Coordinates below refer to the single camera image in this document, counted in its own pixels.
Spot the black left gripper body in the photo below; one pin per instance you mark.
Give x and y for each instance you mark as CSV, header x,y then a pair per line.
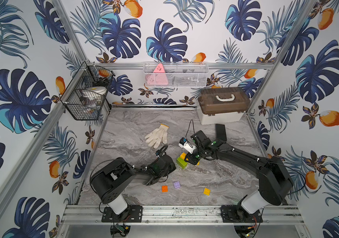
x,y
163,164

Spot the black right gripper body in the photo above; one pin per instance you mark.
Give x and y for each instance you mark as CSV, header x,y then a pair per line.
x,y
196,153

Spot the lime green lego brick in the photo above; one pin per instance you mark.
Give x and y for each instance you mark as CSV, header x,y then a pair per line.
x,y
181,163

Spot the yellow long lego brick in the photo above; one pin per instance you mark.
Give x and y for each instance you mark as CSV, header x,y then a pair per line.
x,y
183,156

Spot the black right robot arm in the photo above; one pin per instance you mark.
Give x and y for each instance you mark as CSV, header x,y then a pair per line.
x,y
275,181

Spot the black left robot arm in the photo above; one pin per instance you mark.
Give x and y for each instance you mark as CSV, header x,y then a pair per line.
x,y
111,180

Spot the orange small lego brick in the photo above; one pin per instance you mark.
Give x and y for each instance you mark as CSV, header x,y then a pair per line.
x,y
164,188

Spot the purple small lego brick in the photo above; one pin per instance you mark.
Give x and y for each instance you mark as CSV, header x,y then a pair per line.
x,y
177,185

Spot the yellow small lego brick front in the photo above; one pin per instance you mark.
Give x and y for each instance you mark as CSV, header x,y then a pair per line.
x,y
206,191

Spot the black battery box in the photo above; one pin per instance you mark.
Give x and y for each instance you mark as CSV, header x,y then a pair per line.
x,y
221,132

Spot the white knit work glove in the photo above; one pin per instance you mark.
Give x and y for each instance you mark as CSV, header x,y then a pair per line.
x,y
157,136

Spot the brown lid tool box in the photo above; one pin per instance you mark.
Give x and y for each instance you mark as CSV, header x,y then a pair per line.
x,y
222,105

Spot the pink triangle object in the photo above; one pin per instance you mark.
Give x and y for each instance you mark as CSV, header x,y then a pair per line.
x,y
157,77

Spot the clear wall shelf tray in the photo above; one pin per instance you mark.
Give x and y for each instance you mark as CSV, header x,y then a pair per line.
x,y
181,74

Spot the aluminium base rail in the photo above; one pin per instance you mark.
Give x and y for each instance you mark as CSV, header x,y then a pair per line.
x,y
183,215

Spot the black wire basket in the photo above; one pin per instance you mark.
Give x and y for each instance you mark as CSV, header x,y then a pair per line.
x,y
87,92

